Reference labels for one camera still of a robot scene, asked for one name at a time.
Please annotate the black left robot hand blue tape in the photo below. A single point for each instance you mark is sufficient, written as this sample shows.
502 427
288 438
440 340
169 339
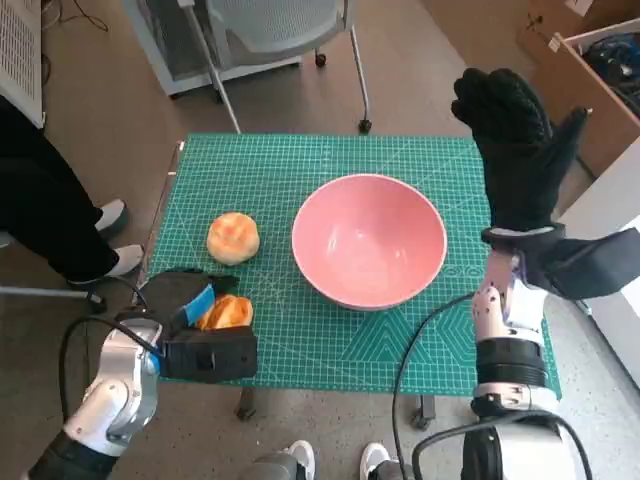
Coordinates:
195 305

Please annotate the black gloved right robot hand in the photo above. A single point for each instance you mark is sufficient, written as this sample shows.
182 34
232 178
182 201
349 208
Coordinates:
520 170

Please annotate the orange glazed bread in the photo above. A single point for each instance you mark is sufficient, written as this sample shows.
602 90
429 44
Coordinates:
232 312

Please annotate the pink bowl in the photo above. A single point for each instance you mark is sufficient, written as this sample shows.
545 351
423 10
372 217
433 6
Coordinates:
370 235

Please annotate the round pale bread bun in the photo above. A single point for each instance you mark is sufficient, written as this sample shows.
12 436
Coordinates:
232 237

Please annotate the white desk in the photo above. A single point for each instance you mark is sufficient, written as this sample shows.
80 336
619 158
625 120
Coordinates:
615 190

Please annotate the wooden crate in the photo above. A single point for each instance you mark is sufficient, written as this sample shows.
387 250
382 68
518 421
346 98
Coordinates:
610 120

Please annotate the black table caster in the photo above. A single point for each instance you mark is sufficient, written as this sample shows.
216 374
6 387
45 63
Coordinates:
423 412
246 404

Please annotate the brown cardboard box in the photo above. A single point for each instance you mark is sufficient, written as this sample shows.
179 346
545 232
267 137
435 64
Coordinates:
545 35

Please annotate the grey office chair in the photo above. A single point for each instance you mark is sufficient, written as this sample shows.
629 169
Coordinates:
40 292

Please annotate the green cutting mat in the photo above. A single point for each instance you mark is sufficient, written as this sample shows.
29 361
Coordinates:
300 160

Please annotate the person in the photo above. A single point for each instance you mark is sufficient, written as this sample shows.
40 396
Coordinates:
302 457
40 200

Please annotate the grey mesh chair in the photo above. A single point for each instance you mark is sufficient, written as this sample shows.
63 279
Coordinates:
280 25

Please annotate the white perforated panel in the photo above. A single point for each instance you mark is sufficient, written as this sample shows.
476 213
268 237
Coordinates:
20 50

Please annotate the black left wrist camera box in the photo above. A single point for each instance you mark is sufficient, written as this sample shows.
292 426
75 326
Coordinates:
210 357

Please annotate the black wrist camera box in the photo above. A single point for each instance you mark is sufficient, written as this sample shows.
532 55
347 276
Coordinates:
585 265
210 357

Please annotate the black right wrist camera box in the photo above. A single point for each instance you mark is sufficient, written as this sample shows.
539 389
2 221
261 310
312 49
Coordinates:
585 265

